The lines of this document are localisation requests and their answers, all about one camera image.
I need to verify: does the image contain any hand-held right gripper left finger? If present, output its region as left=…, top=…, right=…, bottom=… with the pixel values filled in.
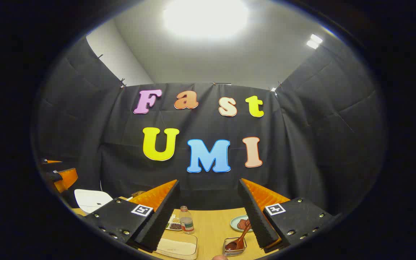
left=84, top=179, right=181, bottom=252

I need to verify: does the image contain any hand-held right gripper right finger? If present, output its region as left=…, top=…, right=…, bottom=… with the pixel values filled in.
left=238, top=178, right=341, bottom=250

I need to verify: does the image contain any brown wooden spoon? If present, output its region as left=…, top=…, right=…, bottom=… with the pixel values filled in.
left=225, top=224, right=252, bottom=251

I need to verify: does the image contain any clear box of rice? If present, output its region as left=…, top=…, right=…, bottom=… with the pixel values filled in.
left=156, top=231, right=198, bottom=260

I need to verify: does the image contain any white rice cooker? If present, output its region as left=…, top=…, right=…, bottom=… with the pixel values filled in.
left=74, top=189, right=113, bottom=213

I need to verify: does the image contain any clear wire chopstick holder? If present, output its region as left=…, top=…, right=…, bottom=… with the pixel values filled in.
left=223, top=237, right=247, bottom=257

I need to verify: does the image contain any white divided bean dish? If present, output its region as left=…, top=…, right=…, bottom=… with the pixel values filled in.
left=166, top=215, right=182, bottom=231

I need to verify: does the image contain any pale green plate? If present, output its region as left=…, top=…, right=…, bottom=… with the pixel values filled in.
left=230, top=215, right=254, bottom=232

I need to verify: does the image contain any clear plastic bottle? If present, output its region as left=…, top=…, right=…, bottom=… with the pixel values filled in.
left=179, top=206, right=195, bottom=234

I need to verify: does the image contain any black backdrop cloth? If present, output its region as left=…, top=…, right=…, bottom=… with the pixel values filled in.
left=36, top=36, right=387, bottom=217

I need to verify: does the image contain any small ceiling light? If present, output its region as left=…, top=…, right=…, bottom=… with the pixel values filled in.
left=306, top=34, right=323, bottom=49

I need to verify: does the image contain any large ceiling light panel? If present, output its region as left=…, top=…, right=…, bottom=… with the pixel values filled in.
left=163, top=0, right=249, bottom=38

